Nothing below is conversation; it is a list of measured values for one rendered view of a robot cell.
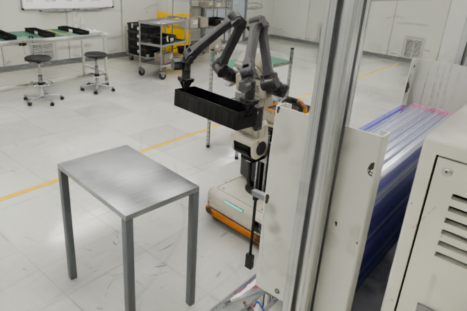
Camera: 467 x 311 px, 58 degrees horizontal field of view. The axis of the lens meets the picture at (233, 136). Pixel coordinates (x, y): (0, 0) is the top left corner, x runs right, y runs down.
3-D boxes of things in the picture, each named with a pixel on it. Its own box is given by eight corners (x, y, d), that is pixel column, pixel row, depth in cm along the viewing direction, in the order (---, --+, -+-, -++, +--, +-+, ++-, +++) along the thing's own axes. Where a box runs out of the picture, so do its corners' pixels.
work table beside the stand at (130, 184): (129, 248, 296) (126, 144, 267) (194, 303, 252) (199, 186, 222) (68, 277, 266) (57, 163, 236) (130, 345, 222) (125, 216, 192)
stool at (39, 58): (17, 101, 574) (11, 55, 550) (53, 94, 611) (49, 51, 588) (35, 110, 545) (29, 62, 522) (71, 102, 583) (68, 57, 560)
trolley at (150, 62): (136, 76, 743) (135, 17, 706) (165, 66, 820) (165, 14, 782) (162, 80, 722) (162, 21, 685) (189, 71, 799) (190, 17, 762)
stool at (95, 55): (73, 91, 632) (69, 53, 611) (93, 83, 678) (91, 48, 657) (104, 96, 619) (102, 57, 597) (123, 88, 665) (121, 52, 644)
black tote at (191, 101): (256, 125, 252) (258, 107, 248) (236, 130, 240) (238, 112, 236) (193, 101, 288) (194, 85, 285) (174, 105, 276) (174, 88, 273)
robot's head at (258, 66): (252, 61, 292) (244, 46, 281) (276, 67, 279) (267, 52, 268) (241, 77, 288) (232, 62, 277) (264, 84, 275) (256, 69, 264)
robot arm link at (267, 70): (271, 17, 260) (256, 21, 265) (260, 13, 248) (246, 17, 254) (281, 88, 260) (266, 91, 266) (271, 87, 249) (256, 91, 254)
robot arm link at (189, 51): (243, 22, 264) (235, 14, 270) (240, 16, 259) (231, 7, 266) (190, 65, 268) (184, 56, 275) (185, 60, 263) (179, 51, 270)
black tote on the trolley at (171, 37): (163, 45, 725) (163, 37, 720) (149, 43, 736) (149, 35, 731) (176, 42, 759) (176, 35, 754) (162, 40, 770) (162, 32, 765)
